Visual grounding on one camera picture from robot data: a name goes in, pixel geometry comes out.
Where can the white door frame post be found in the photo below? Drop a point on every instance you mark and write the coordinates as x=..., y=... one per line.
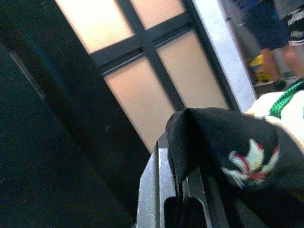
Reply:
x=225, y=52

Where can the person in black white shorts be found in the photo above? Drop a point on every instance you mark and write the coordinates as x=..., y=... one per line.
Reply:
x=295, y=35

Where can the yellow plastic container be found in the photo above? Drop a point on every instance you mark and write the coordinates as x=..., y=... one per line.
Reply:
x=260, y=67

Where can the black garment with embroidered flower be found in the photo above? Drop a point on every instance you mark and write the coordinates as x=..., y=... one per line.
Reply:
x=225, y=142

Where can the person in blue shorts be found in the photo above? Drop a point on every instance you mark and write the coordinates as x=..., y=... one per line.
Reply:
x=266, y=26

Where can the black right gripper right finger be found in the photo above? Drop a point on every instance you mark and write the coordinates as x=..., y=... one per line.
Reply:
x=202, y=197

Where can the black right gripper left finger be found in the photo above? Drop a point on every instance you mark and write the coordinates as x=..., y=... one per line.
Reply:
x=152, y=190

